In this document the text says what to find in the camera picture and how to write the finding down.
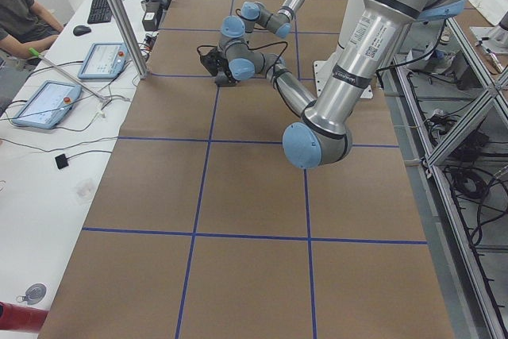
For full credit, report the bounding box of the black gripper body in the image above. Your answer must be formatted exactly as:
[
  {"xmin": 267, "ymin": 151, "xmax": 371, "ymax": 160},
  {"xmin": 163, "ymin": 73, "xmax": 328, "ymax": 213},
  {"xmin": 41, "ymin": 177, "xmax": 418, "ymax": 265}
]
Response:
[{"xmin": 215, "ymin": 62, "xmax": 234, "ymax": 79}]

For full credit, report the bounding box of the pink and grey towel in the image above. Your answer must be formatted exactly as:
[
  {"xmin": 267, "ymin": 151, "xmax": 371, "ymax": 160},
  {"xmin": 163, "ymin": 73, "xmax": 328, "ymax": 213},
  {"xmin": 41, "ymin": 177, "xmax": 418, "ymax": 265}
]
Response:
[{"xmin": 214, "ymin": 76, "xmax": 238, "ymax": 87}]

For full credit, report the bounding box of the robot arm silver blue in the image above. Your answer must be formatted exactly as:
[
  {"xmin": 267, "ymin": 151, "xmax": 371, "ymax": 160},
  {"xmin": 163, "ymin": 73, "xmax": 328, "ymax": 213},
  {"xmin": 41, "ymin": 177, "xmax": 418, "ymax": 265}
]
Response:
[
  {"xmin": 217, "ymin": 0, "xmax": 465, "ymax": 169},
  {"xmin": 239, "ymin": 0, "xmax": 305, "ymax": 38}
]

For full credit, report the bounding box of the black box with label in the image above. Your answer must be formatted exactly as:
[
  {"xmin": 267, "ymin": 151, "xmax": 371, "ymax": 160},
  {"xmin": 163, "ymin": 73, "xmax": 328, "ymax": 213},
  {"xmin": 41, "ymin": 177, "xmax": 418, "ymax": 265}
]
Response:
[{"xmin": 141, "ymin": 0, "xmax": 168, "ymax": 32}]

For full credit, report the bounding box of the blue tape line lengthwise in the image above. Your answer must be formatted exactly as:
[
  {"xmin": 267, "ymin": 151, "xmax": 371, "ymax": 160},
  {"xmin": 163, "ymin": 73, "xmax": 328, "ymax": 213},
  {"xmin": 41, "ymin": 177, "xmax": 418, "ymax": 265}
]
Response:
[{"xmin": 174, "ymin": 89, "xmax": 220, "ymax": 339}]

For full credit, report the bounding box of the far teach pendant tablet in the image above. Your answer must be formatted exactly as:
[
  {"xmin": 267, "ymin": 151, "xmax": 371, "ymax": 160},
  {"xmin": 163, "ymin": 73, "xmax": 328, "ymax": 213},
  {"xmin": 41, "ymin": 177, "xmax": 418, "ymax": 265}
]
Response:
[{"xmin": 78, "ymin": 43, "xmax": 129, "ymax": 81}]

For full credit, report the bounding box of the teach pendant tablet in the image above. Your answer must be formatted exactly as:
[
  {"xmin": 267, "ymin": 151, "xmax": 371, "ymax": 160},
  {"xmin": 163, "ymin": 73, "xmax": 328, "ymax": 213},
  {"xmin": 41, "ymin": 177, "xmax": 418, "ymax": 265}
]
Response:
[
  {"xmin": 12, "ymin": 80, "xmax": 82, "ymax": 129},
  {"xmin": 78, "ymin": 43, "xmax": 129, "ymax": 81}
]

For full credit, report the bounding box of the blue tape line crosswise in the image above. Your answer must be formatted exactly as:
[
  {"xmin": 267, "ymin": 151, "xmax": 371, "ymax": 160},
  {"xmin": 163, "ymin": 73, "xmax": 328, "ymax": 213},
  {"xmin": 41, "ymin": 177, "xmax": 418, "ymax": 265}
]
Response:
[{"xmin": 117, "ymin": 136, "xmax": 400, "ymax": 148}]

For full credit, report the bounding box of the black keyboard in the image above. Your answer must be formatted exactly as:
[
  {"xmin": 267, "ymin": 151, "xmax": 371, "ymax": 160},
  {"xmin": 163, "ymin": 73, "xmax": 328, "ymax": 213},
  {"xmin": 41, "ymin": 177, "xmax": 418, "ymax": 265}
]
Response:
[{"xmin": 87, "ymin": 0, "xmax": 113, "ymax": 25}]

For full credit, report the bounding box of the black computer mouse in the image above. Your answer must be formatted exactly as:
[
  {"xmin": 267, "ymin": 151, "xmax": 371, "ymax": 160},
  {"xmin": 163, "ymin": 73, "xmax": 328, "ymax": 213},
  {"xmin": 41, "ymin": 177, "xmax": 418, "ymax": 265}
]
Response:
[{"xmin": 73, "ymin": 25, "xmax": 91, "ymax": 37}]

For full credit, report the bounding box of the near teach pendant tablet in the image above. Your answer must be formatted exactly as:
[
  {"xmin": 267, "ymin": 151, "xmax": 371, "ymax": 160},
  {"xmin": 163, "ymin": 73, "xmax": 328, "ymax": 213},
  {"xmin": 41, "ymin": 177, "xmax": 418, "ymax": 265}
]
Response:
[{"xmin": 12, "ymin": 80, "xmax": 82, "ymax": 129}]

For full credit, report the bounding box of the small black square pad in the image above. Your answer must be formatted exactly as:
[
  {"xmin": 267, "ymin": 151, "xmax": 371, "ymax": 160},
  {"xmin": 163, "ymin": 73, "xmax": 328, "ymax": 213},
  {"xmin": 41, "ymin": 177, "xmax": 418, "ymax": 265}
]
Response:
[{"xmin": 55, "ymin": 153, "xmax": 69, "ymax": 170}]

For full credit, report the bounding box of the metal rod with green tip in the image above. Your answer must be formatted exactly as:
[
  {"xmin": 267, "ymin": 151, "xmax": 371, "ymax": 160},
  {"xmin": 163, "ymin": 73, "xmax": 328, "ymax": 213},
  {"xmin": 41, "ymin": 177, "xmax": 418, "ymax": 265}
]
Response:
[{"xmin": 29, "ymin": 48, "xmax": 111, "ymax": 104}]

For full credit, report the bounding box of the seated person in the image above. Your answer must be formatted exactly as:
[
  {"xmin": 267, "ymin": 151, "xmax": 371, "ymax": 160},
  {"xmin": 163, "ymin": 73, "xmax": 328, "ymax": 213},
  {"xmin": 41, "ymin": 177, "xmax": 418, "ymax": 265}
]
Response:
[{"xmin": 1, "ymin": 0, "xmax": 64, "ymax": 60}]

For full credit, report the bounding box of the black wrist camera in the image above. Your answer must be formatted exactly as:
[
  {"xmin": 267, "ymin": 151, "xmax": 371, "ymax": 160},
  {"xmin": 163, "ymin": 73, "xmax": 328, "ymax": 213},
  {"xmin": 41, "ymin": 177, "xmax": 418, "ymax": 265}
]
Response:
[{"xmin": 199, "ymin": 47, "xmax": 228, "ymax": 76}]

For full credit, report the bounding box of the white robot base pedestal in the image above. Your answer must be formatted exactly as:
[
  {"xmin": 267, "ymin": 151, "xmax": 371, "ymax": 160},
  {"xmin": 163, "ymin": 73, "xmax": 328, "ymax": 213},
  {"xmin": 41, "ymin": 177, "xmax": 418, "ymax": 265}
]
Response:
[{"xmin": 313, "ymin": 60, "xmax": 373, "ymax": 99}]

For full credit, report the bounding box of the aluminium frame post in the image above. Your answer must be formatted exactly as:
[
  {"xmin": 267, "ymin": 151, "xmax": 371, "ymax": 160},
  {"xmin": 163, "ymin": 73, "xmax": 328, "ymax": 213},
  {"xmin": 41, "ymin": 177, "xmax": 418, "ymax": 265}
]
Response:
[{"xmin": 107, "ymin": 0, "xmax": 148, "ymax": 79}]

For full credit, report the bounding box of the aluminium frame rack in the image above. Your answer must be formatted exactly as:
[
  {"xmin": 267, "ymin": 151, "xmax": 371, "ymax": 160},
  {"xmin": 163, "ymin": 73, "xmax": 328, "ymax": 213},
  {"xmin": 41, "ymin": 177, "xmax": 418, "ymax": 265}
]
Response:
[{"xmin": 378, "ymin": 10, "xmax": 507, "ymax": 338}]

